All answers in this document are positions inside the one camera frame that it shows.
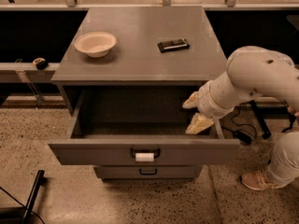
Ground black snack bar wrapper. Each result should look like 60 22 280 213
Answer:
157 39 190 53

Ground grey drawer cabinet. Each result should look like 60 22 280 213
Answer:
52 7 226 117

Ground grey top drawer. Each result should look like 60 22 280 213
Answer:
50 86 240 166

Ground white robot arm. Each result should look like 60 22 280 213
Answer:
182 46 299 134

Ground white paper bowl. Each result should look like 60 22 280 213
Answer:
75 32 117 58

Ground black power adapter with cable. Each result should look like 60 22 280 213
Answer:
221 108 257 146

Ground grey bottom drawer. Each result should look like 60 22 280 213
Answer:
94 165 202 180

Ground grey drawer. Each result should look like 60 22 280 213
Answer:
50 86 240 166
94 165 202 180

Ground tape measure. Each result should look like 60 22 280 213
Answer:
33 58 49 70

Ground pink sneaker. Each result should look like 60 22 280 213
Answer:
240 169 284 190

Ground black tripod leg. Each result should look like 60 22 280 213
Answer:
249 100 271 139

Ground black stand leg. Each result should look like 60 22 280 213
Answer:
0 169 47 224

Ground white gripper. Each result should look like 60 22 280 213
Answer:
182 77 234 134

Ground person's leg in light trousers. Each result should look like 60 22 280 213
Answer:
266 132 299 186

